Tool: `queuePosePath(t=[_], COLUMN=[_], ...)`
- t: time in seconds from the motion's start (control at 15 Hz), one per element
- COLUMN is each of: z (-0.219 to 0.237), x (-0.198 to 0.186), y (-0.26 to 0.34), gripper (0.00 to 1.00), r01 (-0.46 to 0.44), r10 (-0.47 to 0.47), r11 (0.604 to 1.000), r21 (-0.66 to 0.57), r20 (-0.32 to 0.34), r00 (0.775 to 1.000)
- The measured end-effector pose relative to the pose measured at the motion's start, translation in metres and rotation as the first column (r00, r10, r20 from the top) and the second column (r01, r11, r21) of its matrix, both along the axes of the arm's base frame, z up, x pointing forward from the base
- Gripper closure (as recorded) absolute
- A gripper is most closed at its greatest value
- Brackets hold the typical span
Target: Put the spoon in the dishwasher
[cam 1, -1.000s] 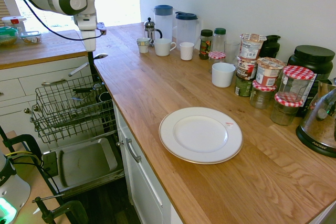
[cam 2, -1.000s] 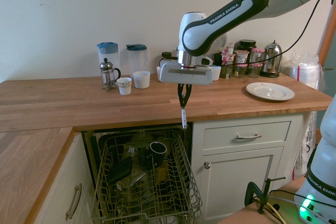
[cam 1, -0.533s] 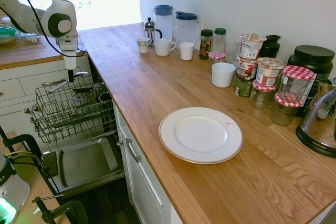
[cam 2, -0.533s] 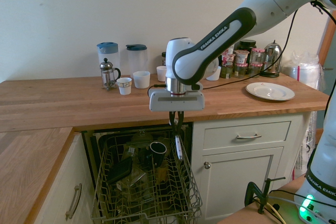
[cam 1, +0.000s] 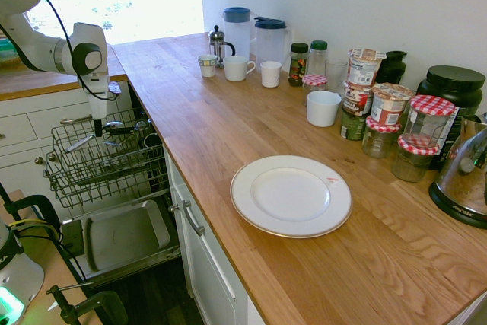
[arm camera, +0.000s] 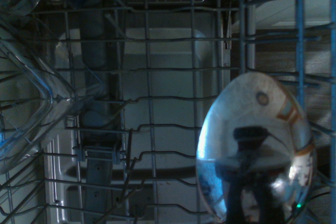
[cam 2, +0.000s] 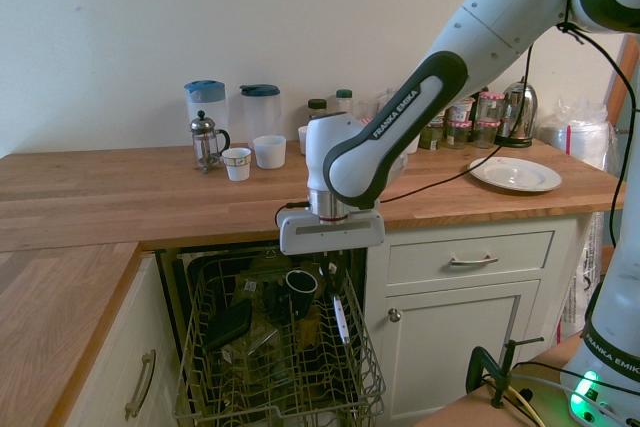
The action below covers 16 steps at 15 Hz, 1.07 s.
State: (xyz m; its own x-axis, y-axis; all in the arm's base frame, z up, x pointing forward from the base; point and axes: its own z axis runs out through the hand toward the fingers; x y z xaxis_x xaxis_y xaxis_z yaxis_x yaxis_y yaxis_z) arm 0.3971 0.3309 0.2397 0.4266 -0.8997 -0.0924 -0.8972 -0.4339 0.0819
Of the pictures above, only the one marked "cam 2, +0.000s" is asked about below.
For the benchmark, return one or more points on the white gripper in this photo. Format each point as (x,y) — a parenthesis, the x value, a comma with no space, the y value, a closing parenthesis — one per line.
(310,239)

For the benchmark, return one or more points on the white knife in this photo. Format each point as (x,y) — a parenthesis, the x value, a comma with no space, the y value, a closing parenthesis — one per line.
(341,319)

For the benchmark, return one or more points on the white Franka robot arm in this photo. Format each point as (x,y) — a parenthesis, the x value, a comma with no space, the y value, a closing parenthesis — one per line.
(480,37)

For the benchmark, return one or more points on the stainless dishwasher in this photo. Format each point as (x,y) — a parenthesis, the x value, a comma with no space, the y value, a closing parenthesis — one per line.
(167,287)

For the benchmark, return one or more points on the black mug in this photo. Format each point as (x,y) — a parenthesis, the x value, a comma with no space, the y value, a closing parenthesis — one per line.
(300,297)

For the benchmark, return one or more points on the round silver cabinet knob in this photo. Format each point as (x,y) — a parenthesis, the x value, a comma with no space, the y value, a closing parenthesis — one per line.
(395,315)

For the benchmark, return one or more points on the black plastic container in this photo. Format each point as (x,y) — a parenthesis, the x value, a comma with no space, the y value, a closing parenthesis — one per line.
(227,324)

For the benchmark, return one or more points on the white ribbed cup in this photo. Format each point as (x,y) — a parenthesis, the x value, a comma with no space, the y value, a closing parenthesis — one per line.
(302,139)

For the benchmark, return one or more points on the small patterned cup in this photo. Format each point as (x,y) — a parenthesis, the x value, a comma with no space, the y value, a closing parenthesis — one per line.
(236,167)

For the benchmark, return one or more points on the plain white cup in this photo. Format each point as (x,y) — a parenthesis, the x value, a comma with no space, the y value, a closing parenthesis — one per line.
(413,144)

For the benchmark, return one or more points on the small jar red checked lid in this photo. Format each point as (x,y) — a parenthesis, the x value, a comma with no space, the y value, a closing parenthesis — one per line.
(366,120)

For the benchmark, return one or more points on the white cabinet with drawer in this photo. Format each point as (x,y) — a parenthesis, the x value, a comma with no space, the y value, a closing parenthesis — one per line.
(475,327)

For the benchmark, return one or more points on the dark spice jar black lid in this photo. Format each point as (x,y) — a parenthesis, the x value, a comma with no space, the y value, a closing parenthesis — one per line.
(317,112)

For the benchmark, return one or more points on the clear drinking glass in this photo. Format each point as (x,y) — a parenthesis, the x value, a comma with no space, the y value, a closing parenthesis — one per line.
(368,109)

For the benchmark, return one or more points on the green tub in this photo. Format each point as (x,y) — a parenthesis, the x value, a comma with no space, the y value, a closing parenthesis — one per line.
(431,137)

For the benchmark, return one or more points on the clear spice jar green lid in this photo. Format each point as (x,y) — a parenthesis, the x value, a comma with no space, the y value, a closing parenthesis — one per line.
(344,102)

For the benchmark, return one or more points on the clear pitcher with teal lid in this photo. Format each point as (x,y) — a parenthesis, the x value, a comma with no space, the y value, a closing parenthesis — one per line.
(260,114)

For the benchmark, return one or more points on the black C clamp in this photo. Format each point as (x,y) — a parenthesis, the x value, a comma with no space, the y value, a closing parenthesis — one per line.
(480,364)

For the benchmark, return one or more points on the glass french press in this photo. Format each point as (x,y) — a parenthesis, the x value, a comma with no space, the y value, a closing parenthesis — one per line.
(205,144)

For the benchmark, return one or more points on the chocolate yogurt tub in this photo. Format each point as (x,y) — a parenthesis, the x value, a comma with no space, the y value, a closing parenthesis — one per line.
(438,121)

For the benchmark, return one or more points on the glass jar red checked lid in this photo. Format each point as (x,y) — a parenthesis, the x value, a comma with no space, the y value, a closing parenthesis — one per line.
(457,136)
(486,136)

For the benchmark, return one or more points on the red and white yogurt tub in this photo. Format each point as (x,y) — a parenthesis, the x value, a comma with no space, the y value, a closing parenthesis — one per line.
(460,111)

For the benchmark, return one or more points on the clear pitcher with blue lid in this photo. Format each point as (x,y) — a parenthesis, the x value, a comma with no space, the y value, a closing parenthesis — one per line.
(205,107)

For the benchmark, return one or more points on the white plate with gold rim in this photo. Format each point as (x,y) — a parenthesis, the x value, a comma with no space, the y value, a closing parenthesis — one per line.
(515,174)

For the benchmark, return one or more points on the large jar red checked lid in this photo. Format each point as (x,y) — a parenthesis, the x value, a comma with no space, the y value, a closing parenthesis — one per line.
(490,107)

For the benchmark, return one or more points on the white corner cabinet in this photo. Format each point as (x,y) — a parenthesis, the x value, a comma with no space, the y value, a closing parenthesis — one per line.
(110,347)

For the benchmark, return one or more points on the steel electric kettle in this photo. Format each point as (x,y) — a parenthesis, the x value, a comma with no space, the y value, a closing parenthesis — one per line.
(520,112)

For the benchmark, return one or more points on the stack of plastic cups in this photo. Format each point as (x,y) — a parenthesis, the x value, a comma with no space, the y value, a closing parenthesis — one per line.
(580,142)

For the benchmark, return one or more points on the wooden frame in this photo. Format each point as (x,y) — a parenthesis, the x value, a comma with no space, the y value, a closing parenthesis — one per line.
(627,77)

